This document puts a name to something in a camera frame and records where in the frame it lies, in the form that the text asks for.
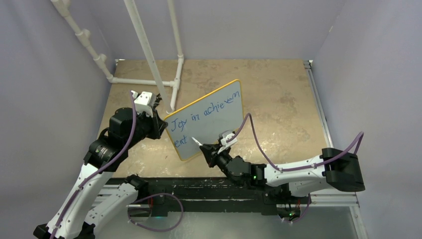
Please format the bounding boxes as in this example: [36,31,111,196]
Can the yellow framed whiteboard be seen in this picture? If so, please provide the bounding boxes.
[164,79,244,161]

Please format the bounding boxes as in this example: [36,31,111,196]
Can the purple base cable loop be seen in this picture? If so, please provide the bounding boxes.
[127,193,184,232]

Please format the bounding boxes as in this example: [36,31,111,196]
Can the whiteboard marker pen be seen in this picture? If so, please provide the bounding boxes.
[192,137,203,146]

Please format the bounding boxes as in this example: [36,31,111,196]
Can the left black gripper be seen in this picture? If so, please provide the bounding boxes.
[125,107,167,148]

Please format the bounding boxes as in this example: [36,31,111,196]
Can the aluminium table frame rail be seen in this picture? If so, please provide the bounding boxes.
[303,60,368,239]

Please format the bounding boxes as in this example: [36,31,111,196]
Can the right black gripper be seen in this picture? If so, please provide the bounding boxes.
[201,142,232,176]

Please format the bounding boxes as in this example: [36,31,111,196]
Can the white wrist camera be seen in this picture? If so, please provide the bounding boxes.
[217,130,238,154]
[131,90,157,117]

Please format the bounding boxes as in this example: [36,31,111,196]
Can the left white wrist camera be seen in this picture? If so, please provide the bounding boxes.
[131,90,157,117]

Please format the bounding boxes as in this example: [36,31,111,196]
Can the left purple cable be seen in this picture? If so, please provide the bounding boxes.
[49,92,137,239]

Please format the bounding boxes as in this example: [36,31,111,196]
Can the black handled pliers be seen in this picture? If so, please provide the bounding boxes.
[154,94,162,108]

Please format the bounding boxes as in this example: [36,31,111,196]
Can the white PVC pipe frame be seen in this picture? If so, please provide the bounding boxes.
[51,0,184,114]

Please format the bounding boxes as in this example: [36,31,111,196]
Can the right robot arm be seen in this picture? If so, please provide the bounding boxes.
[199,144,365,203]

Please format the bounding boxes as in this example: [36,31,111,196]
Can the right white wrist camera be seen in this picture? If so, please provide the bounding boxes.
[217,130,238,154]

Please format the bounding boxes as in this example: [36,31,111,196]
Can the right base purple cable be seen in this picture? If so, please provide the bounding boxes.
[280,194,313,225]

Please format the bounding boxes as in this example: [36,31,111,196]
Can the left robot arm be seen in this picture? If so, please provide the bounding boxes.
[33,104,167,239]

